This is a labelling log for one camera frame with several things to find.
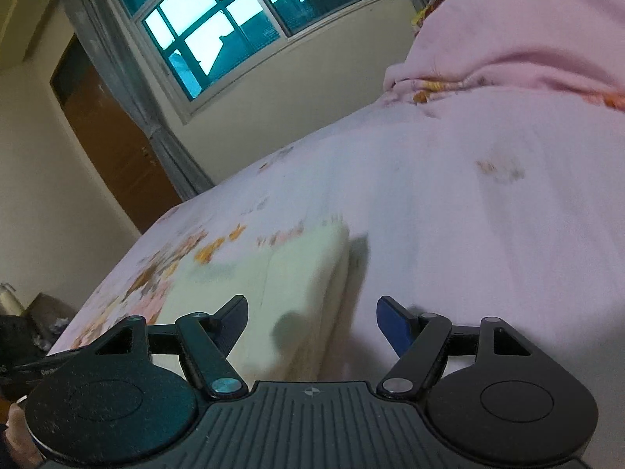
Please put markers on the white framed window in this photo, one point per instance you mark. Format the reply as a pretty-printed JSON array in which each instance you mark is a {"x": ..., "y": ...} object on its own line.
[{"x": 234, "y": 19}]

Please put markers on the pink floral bed sheet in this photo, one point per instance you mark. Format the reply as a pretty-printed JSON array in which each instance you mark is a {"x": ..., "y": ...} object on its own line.
[{"x": 439, "y": 195}]

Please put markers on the dark bag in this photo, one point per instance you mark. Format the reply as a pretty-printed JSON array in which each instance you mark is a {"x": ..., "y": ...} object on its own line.
[{"x": 19, "y": 334}]

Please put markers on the brown wooden door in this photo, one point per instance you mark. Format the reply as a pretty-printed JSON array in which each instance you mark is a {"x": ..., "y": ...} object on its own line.
[{"x": 112, "y": 146}]

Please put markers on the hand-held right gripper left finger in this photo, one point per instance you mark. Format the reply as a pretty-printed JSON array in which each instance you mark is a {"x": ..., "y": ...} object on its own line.
[{"x": 234, "y": 323}]

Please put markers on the brown cardboard box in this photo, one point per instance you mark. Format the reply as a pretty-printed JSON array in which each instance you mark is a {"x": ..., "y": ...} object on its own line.
[{"x": 51, "y": 312}]

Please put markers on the red yellow floral pillow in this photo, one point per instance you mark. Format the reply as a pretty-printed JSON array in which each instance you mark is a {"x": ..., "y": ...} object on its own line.
[{"x": 429, "y": 12}]

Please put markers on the person's left forearm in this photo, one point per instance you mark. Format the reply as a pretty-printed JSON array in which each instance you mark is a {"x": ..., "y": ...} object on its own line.
[{"x": 19, "y": 432}]

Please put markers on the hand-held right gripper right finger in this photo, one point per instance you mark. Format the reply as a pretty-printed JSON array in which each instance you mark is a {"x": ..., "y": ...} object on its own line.
[{"x": 393, "y": 326}]

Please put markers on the cream knit sweater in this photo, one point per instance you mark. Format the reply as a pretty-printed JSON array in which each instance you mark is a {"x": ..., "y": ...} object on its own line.
[{"x": 298, "y": 278}]

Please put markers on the plain pink blanket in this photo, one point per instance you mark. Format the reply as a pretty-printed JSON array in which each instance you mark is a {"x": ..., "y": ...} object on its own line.
[{"x": 517, "y": 24}]

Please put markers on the white bottle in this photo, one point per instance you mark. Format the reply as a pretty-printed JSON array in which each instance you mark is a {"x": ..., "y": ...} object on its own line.
[{"x": 9, "y": 298}]

